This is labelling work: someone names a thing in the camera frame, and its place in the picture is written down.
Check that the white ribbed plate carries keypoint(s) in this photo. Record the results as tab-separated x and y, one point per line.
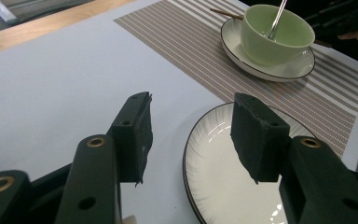
217	174

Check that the dark metal spoon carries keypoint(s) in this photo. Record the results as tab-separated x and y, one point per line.
276	21

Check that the green bowl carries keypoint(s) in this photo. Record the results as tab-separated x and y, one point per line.
279	73
261	46

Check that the striped brown placemat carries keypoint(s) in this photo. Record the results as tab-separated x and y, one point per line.
183	46

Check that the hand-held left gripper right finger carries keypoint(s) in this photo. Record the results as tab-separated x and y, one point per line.
261	146

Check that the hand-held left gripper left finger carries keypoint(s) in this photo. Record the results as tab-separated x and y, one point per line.
130	146

